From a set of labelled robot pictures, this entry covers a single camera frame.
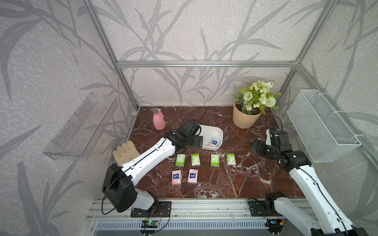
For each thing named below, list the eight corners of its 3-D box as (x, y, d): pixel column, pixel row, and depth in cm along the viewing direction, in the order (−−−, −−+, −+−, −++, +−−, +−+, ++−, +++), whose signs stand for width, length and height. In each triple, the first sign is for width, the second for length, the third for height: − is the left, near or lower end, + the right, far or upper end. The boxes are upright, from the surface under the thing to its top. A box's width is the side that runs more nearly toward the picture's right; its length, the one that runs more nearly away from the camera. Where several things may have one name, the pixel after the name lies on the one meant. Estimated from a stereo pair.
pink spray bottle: (156, 130, 108) (149, 113, 93) (156, 124, 111) (149, 107, 97) (165, 129, 109) (160, 112, 94) (165, 123, 112) (160, 106, 97)
